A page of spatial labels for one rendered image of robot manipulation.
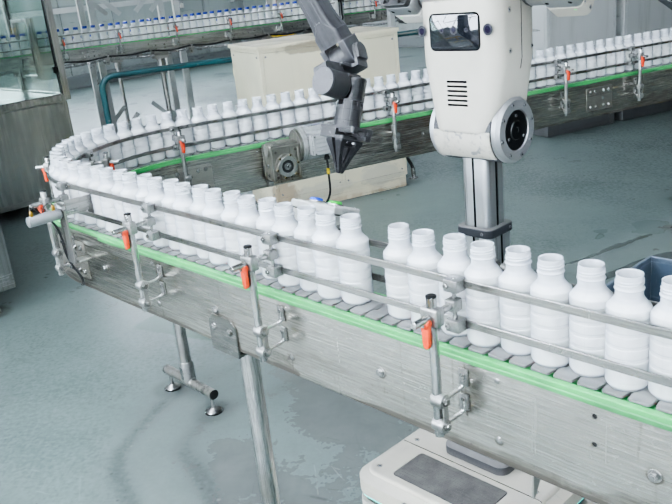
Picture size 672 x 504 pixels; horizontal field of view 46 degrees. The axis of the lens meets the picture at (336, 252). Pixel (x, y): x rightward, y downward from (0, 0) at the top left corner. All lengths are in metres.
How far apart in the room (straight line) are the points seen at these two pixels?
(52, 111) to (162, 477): 4.32
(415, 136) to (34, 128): 3.94
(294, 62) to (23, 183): 2.42
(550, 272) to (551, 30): 6.28
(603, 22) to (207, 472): 5.94
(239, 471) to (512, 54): 1.69
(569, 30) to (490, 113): 5.65
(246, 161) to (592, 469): 2.14
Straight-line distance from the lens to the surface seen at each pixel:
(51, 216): 2.18
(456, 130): 1.95
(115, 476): 2.99
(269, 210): 1.59
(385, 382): 1.43
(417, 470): 2.29
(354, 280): 1.44
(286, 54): 5.55
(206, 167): 3.03
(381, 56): 5.88
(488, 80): 1.87
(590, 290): 1.14
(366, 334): 1.41
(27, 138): 6.66
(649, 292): 1.83
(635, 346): 1.13
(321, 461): 2.83
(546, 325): 1.18
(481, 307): 1.24
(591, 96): 3.97
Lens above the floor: 1.58
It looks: 19 degrees down
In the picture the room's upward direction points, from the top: 6 degrees counter-clockwise
